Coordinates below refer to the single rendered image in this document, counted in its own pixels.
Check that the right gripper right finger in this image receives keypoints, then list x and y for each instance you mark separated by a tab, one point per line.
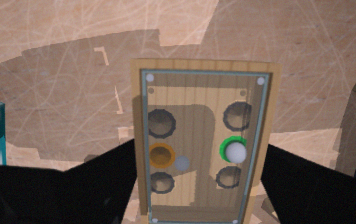
304	192

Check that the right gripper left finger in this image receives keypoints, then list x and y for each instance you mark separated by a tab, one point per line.
94	192

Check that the wooden ball-in-hole puzzle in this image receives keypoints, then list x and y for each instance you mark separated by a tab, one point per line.
201	137

